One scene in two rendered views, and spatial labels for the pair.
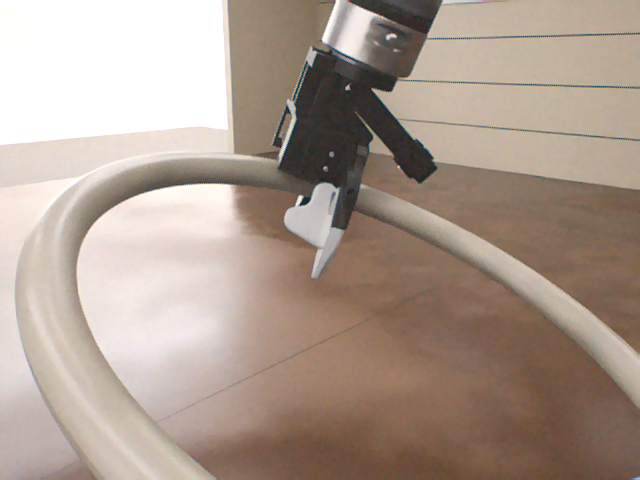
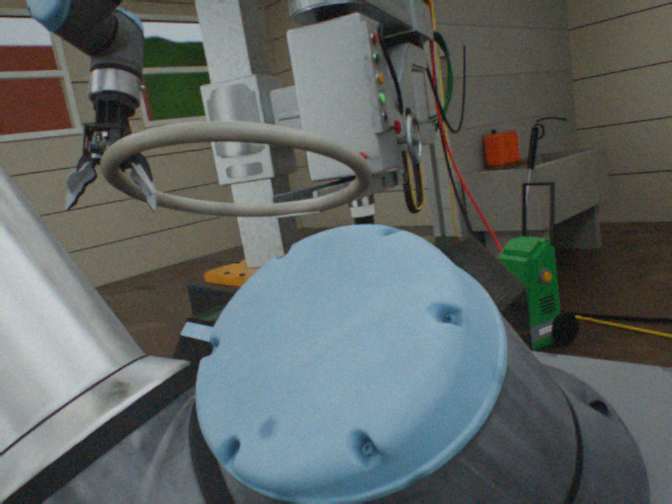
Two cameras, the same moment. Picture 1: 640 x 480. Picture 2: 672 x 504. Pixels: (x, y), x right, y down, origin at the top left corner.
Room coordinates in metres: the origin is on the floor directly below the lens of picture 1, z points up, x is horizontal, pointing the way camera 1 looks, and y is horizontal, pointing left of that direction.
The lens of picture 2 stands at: (0.19, 1.01, 1.24)
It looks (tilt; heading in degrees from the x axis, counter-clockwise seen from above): 10 degrees down; 273
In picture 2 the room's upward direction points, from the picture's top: 9 degrees counter-clockwise
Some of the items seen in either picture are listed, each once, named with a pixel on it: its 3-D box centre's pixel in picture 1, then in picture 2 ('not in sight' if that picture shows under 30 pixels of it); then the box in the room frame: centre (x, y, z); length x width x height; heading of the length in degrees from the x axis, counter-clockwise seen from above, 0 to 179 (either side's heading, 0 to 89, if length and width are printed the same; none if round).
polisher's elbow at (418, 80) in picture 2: not in sight; (401, 101); (-0.04, -1.30, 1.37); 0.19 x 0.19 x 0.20
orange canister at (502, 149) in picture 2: not in sight; (505, 147); (-1.08, -3.82, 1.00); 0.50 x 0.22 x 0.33; 46
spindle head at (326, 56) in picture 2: not in sight; (355, 106); (0.15, -0.75, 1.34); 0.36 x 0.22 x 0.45; 71
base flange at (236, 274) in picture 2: not in sight; (276, 265); (0.59, -1.45, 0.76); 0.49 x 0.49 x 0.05; 44
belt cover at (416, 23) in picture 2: not in sight; (367, 17); (0.06, -1.01, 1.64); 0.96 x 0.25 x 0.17; 71
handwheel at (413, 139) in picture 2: not in sight; (402, 140); (0.03, -0.75, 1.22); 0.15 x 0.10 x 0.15; 71
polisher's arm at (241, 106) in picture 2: not in sight; (293, 115); (0.40, -1.40, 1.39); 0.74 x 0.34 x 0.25; 167
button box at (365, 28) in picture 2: not in sight; (374, 79); (0.10, -0.57, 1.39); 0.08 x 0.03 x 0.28; 71
